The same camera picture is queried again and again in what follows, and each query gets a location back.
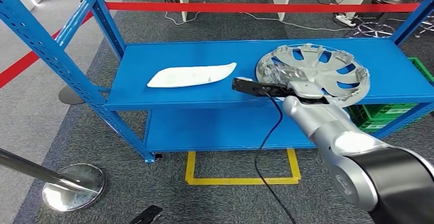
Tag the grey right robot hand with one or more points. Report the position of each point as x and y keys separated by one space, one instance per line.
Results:
x=288 y=76

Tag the silver wheel hubcap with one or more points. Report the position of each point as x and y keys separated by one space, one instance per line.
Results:
x=325 y=76

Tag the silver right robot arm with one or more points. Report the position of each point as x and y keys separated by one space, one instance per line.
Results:
x=322 y=121

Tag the white plastic car part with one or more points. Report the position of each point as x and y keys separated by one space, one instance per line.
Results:
x=190 y=76

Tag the blue metal shelf rack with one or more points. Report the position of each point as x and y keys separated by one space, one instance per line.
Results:
x=190 y=54

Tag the white power strip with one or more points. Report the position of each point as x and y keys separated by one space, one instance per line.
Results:
x=345 y=20

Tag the red barrier belt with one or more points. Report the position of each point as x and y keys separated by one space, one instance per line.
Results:
x=20 y=67
x=237 y=7

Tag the green plastic crate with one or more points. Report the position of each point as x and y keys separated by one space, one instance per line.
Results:
x=376 y=127
x=366 y=112

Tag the yellow floor tape square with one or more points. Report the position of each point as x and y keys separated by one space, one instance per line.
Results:
x=237 y=181

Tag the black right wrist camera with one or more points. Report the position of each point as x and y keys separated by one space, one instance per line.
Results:
x=244 y=86

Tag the black stanchion post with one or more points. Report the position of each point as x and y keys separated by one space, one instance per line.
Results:
x=69 y=96

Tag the chrome stanchion post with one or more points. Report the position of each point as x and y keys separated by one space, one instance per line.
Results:
x=74 y=192

